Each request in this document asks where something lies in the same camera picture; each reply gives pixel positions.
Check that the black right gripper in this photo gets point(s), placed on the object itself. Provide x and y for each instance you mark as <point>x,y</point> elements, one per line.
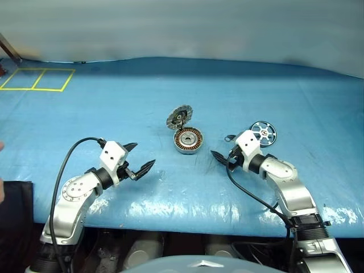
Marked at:
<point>236,159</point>

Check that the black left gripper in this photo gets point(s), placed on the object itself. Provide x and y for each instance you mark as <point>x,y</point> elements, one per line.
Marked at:
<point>123,172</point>

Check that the motor stator with copper windings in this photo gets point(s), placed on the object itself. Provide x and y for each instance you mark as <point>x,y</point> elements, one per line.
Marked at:
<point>187,141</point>

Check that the silver spoked motor rotor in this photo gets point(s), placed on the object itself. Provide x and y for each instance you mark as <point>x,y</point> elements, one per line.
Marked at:
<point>266,133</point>

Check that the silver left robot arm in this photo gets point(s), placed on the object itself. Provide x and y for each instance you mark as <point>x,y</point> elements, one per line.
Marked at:
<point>75,196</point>

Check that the person's bare hand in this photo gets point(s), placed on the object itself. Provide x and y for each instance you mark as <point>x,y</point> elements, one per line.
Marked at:
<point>1,190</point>

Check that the blue plastic table cover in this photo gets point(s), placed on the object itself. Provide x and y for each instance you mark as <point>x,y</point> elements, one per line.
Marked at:
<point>182,94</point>

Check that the grey rounded cylinder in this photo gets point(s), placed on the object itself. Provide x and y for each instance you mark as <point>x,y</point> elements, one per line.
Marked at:
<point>220,246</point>
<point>145,247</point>

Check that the yellow tape double rectangle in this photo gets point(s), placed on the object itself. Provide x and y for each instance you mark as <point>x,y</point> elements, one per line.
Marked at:
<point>42,89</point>

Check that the grey-blue robot torso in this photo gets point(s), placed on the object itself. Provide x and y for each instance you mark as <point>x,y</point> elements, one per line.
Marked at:
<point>199,264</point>

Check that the black cloth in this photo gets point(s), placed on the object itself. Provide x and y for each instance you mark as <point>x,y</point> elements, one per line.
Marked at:
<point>15,216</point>

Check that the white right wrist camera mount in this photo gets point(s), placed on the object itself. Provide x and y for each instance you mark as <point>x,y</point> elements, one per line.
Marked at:
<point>248,143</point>

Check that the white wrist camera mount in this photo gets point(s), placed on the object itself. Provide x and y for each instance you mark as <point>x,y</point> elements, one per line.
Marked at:
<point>112,153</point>
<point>248,143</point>

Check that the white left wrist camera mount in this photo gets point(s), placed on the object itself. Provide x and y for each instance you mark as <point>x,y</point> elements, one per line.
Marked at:
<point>112,153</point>

